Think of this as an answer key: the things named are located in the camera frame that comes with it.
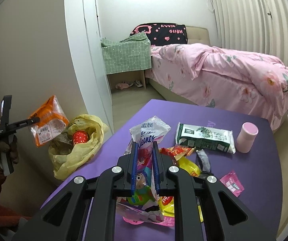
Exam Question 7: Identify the purple table mat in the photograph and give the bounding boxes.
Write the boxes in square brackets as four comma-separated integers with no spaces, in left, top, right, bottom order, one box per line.
[40,99,284,241]

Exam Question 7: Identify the small pink sachet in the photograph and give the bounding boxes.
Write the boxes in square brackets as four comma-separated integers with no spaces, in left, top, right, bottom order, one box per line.
[220,171,245,197]

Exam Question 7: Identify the red snack wrapper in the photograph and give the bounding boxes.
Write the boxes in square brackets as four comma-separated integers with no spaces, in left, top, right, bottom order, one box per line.
[159,145,195,161]

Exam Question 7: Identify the black grey wrapper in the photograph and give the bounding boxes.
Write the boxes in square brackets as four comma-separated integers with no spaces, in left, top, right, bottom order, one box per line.
[196,150,213,179]

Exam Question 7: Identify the yellow red wafer bag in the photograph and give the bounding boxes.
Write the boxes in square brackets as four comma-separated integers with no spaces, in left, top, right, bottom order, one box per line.
[154,154,204,227]

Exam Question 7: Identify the white sneaker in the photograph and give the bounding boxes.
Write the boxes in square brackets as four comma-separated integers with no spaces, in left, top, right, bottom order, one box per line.
[134,81,143,88]

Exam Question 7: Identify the pink cylindrical cup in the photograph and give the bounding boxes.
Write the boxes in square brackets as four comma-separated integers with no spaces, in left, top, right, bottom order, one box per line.
[236,122,259,153]

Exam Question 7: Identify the orange snack bag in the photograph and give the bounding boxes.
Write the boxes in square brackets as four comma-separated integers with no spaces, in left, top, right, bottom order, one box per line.
[30,95,69,147]

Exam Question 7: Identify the wooden bedside table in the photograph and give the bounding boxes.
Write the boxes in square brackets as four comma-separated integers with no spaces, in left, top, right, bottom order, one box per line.
[107,70,146,90]

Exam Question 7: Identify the green checked cloth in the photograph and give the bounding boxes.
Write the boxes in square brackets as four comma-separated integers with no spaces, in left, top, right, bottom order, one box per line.
[101,32,152,75]

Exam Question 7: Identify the white green milk carton pack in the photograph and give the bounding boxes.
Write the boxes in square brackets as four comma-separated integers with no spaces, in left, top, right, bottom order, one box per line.
[175,123,236,154]

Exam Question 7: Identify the white tissue pack wrapper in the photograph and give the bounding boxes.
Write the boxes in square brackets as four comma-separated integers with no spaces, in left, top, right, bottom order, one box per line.
[116,116,171,223]

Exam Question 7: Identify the beige pleated curtain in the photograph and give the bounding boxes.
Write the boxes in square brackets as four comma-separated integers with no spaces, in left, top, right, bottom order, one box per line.
[212,0,288,66]

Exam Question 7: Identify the pink round-head lollipop package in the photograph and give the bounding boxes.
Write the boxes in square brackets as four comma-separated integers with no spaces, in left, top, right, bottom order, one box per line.
[123,216,175,228]

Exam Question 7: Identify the person left hand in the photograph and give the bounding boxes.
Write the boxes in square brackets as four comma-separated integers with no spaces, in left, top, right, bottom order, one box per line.
[0,135,19,169]

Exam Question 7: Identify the black hello kitty pillow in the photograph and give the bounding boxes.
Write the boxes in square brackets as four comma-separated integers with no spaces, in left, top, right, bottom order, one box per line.
[130,23,188,46]

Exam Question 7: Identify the yellow trash bag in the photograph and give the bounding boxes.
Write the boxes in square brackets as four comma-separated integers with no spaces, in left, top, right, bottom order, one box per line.
[48,114,109,181]

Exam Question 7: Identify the pink floral bed duvet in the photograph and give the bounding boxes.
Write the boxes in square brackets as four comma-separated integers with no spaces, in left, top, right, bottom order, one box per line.
[146,43,288,131]

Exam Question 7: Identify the pink slippers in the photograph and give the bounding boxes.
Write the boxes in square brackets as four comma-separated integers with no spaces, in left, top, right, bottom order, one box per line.
[115,82,133,90]

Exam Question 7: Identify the red paper cup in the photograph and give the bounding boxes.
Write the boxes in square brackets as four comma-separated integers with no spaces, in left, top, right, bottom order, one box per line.
[73,130,89,145]

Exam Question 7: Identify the beige bed headboard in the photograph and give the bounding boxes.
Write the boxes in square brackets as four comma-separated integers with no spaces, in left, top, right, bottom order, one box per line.
[186,26,211,46]

